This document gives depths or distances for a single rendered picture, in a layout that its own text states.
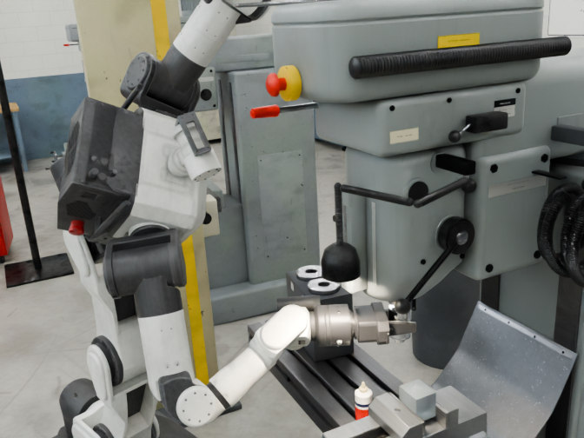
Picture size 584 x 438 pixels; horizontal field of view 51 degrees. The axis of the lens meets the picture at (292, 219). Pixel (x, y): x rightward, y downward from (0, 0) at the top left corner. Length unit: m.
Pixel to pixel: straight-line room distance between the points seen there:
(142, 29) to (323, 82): 1.82
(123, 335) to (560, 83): 1.19
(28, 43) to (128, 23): 7.28
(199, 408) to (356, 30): 0.75
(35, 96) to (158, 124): 8.70
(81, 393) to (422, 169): 1.42
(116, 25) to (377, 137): 1.84
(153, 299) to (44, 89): 8.89
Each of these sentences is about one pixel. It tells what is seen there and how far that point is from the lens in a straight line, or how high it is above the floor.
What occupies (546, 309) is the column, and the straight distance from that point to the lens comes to 1.57.
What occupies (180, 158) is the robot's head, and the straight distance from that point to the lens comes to 1.29.
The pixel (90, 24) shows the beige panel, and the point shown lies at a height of 1.88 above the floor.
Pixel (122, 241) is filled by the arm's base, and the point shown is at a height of 1.46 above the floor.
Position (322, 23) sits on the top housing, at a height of 1.86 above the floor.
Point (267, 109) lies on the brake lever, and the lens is 1.18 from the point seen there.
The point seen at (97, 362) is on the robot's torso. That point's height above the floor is 1.04.
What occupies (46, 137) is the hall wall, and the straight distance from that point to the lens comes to 10.11.
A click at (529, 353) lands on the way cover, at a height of 1.07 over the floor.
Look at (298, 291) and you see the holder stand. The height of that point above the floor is 1.13.
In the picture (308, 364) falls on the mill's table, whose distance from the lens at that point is 1.74.
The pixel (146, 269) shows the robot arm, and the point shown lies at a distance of 1.22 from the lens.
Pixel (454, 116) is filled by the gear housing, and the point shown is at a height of 1.69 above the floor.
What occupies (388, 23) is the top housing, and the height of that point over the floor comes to 1.85.
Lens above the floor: 1.88
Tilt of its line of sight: 18 degrees down
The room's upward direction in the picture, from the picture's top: 3 degrees counter-clockwise
